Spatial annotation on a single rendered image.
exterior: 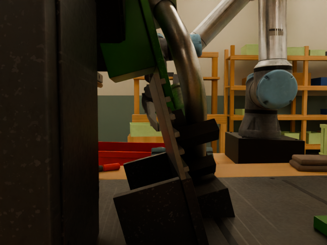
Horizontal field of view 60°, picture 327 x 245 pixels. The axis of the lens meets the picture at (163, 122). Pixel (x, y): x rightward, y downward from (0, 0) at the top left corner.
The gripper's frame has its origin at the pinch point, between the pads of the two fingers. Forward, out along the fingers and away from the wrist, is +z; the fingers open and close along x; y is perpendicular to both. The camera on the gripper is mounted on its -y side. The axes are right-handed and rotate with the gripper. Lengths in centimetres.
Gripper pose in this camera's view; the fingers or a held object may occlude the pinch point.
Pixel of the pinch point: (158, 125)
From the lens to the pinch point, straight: 78.0
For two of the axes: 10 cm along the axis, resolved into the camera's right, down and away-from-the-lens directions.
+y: -0.7, 5.0, 8.6
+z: 0.5, 8.7, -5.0
